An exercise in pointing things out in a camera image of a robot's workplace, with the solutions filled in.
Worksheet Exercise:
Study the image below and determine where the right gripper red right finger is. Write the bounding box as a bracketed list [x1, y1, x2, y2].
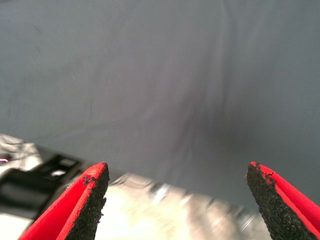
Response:
[246, 161, 320, 240]

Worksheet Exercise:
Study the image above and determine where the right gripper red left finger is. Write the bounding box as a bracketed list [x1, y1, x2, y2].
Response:
[17, 161, 111, 240]

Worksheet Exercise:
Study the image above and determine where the dark grey table cloth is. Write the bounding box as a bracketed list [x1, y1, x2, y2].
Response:
[0, 0, 320, 218]

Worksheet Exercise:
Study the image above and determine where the black metal frame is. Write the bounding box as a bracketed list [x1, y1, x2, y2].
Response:
[0, 146, 87, 221]

